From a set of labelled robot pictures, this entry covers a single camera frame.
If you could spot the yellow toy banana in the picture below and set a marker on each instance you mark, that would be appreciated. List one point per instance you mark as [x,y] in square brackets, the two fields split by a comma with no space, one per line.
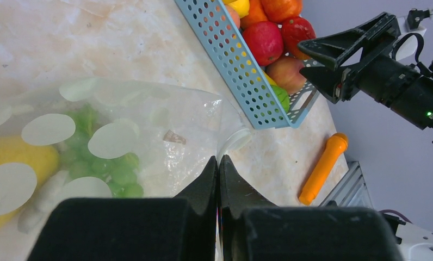
[269,79]

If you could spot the red toy apple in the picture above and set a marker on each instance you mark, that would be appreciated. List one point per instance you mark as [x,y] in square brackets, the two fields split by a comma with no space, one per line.
[264,41]

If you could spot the green toy grapes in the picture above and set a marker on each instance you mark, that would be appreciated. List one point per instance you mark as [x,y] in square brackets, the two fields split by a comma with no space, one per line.
[120,173]

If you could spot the green toy lime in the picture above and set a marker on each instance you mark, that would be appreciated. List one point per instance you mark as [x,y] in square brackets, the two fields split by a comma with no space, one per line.
[282,97]

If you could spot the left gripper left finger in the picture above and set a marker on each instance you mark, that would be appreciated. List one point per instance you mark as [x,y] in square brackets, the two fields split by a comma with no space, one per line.
[182,227]

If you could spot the orange toy carrot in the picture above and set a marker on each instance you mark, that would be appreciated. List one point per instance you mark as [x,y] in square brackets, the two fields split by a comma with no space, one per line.
[335,145]

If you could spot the red toy pepper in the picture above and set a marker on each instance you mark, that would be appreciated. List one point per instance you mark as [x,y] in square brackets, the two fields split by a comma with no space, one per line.
[294,30]

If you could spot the clear dotted zip bag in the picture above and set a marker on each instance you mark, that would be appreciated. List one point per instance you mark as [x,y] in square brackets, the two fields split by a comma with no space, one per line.
[174,131]

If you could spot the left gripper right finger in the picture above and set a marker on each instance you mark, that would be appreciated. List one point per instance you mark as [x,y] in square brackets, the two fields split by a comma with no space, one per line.
[253,228]

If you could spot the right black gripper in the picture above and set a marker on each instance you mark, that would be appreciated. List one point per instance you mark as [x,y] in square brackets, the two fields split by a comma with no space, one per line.
[403,89]

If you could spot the toy peach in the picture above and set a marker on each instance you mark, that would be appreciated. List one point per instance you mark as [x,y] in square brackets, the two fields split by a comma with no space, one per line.
[285,72]

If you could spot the blue perforated plastic basket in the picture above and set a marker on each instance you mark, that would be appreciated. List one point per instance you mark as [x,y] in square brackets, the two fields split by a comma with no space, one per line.
[231,56]

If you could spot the orange toy pumpkin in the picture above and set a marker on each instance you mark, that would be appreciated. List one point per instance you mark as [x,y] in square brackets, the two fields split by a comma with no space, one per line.
[279,10]

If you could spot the white toy garlic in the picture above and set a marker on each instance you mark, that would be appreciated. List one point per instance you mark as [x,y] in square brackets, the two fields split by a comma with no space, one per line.
[42,202]

